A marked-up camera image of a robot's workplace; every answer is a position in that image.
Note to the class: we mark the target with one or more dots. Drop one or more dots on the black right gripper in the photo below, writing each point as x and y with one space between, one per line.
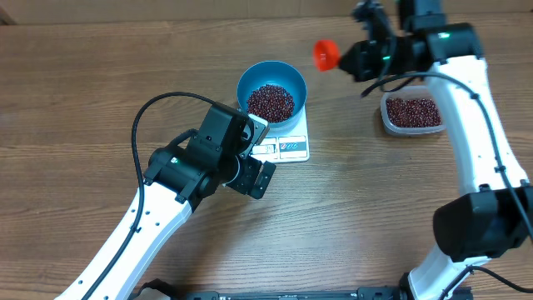
372 57

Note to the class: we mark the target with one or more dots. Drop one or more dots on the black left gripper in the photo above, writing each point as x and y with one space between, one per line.
245 185

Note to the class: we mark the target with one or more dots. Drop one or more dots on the red measuring scoop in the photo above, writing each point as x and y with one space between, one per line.
326 55

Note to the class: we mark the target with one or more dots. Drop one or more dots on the blue bowl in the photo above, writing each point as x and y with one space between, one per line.
274 73

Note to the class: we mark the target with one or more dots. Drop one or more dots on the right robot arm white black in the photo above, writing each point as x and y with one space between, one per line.
493 213

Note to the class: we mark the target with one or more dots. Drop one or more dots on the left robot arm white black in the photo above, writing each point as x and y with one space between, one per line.
191 167

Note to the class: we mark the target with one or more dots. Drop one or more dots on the white kitchen scale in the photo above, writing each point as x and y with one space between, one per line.
286 142

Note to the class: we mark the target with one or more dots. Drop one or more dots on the red beans in bowl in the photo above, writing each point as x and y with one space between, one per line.
272 103

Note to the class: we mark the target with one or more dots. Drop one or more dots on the clear plastic container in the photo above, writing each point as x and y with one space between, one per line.
406 93

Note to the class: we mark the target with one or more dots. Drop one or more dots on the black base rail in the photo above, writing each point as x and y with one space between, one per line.
362 293

